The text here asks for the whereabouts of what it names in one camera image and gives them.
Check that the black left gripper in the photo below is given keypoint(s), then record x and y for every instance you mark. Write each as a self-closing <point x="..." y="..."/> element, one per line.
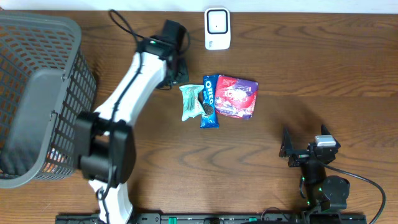
<point x="180" y="73"/>

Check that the purple pink Carefree pack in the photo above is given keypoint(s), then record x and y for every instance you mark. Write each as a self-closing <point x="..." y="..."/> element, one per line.
<point x="235" y="97"/>

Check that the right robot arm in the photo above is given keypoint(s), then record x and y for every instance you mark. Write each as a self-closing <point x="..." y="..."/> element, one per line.
<point x="326" y="195"/>

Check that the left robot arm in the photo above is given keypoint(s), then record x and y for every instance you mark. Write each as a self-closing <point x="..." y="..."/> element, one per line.
<point x="105" y="151"/>

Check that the mint green snack pack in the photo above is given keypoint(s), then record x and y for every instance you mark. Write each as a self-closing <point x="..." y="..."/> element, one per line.
<point x="191" y="104"/>

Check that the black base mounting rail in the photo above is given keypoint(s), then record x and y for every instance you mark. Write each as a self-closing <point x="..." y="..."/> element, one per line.
<point x="156" y="218"/>

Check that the blue Oreo cookie pack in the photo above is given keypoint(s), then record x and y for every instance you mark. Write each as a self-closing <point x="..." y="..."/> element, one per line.
<point x="209" y="119"/>

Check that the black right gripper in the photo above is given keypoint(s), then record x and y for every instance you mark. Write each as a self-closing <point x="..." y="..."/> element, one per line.
<point x="299" y="156"/>

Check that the grey plastic shopping basket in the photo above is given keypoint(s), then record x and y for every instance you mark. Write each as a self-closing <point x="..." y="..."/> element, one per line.
<point x="45" y="83"/>

